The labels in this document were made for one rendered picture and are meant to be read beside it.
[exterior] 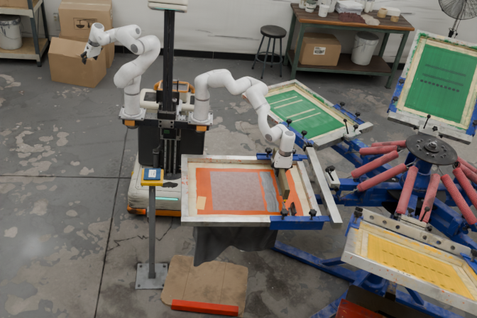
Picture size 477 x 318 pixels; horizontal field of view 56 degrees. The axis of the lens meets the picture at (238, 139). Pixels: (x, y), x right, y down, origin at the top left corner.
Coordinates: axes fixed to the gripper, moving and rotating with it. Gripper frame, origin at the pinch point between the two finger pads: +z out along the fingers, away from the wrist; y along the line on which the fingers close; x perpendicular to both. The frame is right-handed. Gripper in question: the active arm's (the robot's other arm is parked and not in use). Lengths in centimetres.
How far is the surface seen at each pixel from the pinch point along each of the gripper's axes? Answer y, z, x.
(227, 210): 31.2, 14.0, 17.5
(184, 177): 56, 11, -7
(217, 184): 35.5, 14.1, -4.0
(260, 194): 10.5, 13.9, 3.5
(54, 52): 198, 76, -291
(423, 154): -80, -22, 6
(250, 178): 14.3, 14.0, -10.6
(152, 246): 74, 76, -9
